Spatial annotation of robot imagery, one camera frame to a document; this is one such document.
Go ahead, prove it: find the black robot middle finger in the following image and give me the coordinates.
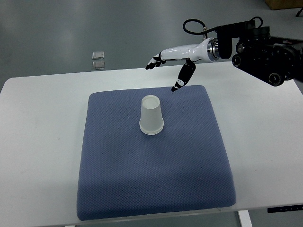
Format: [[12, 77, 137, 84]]
[[145, 59, 166, 70]]

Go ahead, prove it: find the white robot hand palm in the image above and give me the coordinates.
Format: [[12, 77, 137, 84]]
[[160, 38, 219, 63]]

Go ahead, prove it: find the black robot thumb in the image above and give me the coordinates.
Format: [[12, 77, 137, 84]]
[[171, 58, 196, 92]]

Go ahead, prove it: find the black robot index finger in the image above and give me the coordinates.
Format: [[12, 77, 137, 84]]
[[148, 55, 162, 67]]

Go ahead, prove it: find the white paper cup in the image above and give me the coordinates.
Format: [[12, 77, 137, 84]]
[[140, 127, 164, 136], [139, 95, 164, 131]]

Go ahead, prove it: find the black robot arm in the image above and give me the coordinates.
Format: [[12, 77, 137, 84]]
[[146, 17, 303, 91]]

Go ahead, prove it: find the lower metal floor plate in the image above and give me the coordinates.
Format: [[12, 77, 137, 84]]
[[92, 61, 105, 70]]

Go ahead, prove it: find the metal floor plate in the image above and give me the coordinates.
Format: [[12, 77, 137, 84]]
[[92, 51, 105, 60], [92, 61, 105, 70]]

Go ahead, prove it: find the upper metal floor plate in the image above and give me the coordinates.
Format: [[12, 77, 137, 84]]
[[92, 51, 105, 60]]

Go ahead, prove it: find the white paper cup on mat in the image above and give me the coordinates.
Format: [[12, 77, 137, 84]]
[[140, 127, 164, 136]]

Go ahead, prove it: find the brown cardboard box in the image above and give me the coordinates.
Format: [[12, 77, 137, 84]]
[[265, 0, 303, 10]]

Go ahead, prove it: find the black stand foot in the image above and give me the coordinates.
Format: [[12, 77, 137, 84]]
[[295, 8, 303, 17]]

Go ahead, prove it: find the blue textured cushion mat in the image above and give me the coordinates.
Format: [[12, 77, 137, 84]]
[[77, 85, 236, 221]]

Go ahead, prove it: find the white table leg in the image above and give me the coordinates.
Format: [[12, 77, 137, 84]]
[[238, 210, 253, 227]]

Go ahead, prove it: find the black desk control panel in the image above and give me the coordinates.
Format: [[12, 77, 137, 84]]
[[267, 204, 303, 213]]

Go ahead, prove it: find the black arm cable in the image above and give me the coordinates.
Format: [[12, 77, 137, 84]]
[[182, 18, 218, 40]]

